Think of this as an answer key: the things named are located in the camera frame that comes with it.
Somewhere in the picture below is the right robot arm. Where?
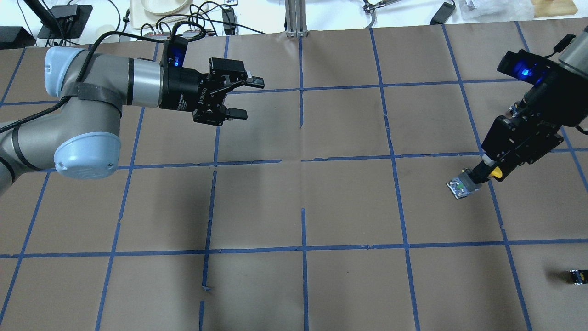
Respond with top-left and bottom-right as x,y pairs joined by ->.
469,30 -> 588,183

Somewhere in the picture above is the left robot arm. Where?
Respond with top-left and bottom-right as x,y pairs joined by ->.
0,43 -> 265,193

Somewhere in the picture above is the beige plate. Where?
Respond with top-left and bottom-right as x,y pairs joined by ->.
141,0 -> 191,16

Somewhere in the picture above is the white paper cup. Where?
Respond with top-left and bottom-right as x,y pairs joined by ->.
97,24 -> 119,43

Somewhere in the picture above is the beige tray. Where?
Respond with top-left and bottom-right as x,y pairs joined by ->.
130,0 -> 193,29

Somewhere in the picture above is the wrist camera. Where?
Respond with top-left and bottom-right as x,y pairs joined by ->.
497,50 -> 552,86
160,36 -> 188,68

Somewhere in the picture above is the wooden cutting board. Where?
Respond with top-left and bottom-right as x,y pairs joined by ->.
531,0 -> 578,18

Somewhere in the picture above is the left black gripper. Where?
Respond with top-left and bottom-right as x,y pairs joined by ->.
159,58 -> 265,126

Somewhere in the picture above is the black power adapter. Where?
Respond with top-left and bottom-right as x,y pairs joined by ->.
429,0 -> 456,25

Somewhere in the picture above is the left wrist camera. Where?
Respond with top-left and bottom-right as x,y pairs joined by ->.
160,36 -> 188,68

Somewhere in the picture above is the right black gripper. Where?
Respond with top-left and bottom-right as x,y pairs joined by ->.
481,78 -> 587,181

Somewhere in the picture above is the green push button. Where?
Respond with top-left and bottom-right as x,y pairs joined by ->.
509,101 -> 525,118

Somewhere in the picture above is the aluminium frame post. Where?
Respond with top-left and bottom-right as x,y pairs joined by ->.
285,0 -> 308,38

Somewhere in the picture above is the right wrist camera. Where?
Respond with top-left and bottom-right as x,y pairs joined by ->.
497,50 -> 552,86

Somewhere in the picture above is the yellow push button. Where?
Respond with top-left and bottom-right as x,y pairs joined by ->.
447,163 -> 497,199

